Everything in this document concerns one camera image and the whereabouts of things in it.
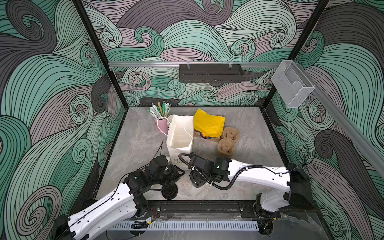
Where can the brown pulp cup carrier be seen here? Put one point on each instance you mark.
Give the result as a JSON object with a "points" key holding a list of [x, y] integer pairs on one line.
{"points": [[228, 141]]}

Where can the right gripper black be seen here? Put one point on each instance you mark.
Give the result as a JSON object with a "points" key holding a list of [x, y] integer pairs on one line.
{"points": [[196, 180]]}

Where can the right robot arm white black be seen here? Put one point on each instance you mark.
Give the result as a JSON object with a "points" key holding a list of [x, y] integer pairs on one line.
{"points": [[291, 185]]}

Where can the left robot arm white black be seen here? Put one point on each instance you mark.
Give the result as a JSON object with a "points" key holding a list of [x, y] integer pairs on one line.
{"points": [[125, 201]]}

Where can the clear acrylic wall holder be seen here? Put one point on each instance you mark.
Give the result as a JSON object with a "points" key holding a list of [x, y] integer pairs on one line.
{"points": [[292, 83]]}

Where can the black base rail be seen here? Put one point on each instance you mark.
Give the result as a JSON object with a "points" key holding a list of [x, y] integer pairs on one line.
{"points": [[244, 208]]}

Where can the white paper gift bag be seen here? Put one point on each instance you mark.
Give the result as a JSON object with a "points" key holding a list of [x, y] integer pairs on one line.
{"points": [[180, 138]]}

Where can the black wall tray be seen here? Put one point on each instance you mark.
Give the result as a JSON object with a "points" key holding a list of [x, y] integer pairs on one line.
{"points": [[210, 73]]}

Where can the stack of black cup lids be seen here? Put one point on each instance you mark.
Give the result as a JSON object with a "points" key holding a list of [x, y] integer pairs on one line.
{"points": [[170, 192]]}

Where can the white slotted cable duct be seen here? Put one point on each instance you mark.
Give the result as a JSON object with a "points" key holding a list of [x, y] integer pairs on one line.
{"points": [[190, 226]]}

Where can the yellow napkin stack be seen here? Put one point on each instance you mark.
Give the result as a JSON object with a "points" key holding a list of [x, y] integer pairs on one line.
{"points": [[208, 126]]}

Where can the pink holder with straws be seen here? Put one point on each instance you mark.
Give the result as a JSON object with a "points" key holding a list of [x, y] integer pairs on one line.
{"points": [[160, 112]]}

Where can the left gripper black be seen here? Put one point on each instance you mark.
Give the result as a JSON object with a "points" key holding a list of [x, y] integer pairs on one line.
{"points": [[174, 175]]}

